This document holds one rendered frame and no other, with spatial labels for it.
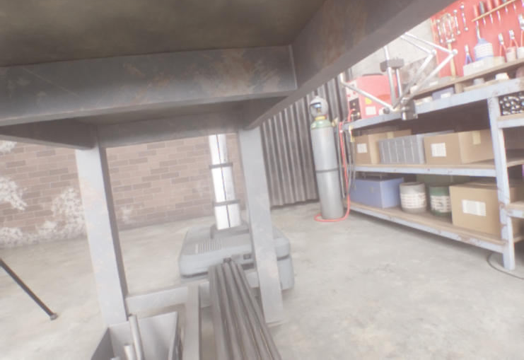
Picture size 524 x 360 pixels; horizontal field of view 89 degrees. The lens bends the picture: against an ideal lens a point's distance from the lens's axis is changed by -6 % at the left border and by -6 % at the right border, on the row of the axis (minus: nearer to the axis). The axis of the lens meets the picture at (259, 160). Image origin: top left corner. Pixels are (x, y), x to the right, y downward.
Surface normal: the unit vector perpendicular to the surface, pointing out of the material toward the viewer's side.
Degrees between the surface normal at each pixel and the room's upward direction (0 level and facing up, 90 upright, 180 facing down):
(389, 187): 90
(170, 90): 90
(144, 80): 90
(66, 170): 90
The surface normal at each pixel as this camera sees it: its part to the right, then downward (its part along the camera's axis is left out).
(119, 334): 0.21, -0.01
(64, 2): 0.14, 0.99
